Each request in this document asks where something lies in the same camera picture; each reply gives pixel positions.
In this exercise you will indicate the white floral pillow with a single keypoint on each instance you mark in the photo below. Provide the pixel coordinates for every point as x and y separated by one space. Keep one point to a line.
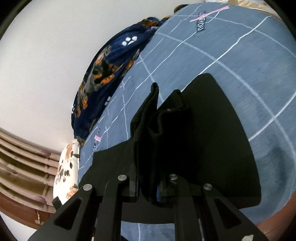
66 179

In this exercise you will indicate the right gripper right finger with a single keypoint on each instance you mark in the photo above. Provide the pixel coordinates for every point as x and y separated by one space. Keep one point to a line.
209 209

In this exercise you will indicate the navy dog print blanket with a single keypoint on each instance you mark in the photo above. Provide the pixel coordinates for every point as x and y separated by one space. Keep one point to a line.
105 73

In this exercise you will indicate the brown striped curtain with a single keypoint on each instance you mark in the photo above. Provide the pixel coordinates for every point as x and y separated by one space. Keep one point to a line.
27 179

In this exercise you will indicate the black pants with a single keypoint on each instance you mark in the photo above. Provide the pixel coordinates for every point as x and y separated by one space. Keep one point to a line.
195 134

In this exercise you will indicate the blue grid bed sheet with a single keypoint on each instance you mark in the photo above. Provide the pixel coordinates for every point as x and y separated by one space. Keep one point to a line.
252 57

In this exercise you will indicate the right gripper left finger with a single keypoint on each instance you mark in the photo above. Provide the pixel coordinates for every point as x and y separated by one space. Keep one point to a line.
89 216

